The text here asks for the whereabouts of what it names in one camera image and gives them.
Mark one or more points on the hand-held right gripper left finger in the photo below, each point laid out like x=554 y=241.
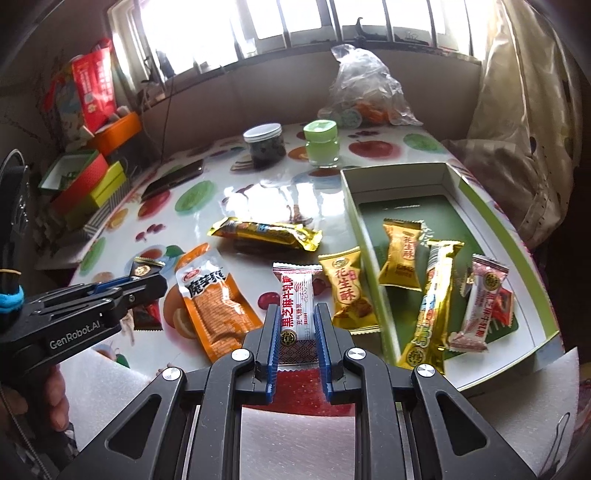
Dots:
x=272 y=364

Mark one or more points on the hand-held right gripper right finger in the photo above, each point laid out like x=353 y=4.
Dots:
x=323 y=360

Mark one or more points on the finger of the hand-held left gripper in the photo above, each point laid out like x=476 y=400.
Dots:
x=99 y=287
x=143 y=290

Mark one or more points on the black orange candy packet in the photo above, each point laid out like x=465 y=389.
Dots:
x=148 y=318

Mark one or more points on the white red candy packet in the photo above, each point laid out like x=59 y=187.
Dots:
x=298 y=300
x=482 y=304

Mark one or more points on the gold candy packet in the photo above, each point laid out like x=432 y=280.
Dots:
x=401 y=256
x=348 y=290

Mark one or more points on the orange white snack pouch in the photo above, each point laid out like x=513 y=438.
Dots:
x=217 y=304

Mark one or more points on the gold long snack bar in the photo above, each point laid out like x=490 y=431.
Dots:
x=265 y=234
x=429 y=309

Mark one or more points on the green white cardboard box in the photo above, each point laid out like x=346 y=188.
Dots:
x=415 y=212

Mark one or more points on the small red candy packet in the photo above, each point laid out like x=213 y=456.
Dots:
x=504 y=307

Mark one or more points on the person's left hand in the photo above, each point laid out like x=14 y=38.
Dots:
x=57 y=392

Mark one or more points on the striped box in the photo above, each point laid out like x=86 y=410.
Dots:
x=99 y=221

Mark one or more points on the white foam sheet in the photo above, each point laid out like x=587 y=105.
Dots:
x=106 y=387

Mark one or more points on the yellow green box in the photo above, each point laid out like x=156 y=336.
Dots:
x=108 y=187

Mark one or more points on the red woven box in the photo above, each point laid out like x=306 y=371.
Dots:
x=81 y=184

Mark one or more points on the black smartphone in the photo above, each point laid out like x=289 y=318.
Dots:
x=173 y=180

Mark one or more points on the orange container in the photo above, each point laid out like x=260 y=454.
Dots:
x=117 y=134

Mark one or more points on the illustrated paper bag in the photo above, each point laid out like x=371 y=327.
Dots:
x=64 y=110

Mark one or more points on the dark jar with white lid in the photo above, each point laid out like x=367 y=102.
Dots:
x=264 y=150

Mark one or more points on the red carton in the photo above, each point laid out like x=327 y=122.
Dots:
x=94 y=92

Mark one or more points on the green glass jar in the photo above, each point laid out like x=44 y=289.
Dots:
x=322 y=143

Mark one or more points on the round green label container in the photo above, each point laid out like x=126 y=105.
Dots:
x=348 y=116

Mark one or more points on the orange fruit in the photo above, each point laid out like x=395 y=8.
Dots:
x=371 y=112

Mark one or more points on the window with bars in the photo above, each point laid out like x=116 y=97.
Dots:
x=207 y=27

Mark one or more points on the clear plastic bag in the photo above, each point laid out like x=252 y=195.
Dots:
x=364 y=74

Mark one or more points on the cream curtain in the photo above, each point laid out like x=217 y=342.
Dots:
x=517 y=115

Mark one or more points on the small black object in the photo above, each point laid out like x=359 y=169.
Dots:
x=362 y=30

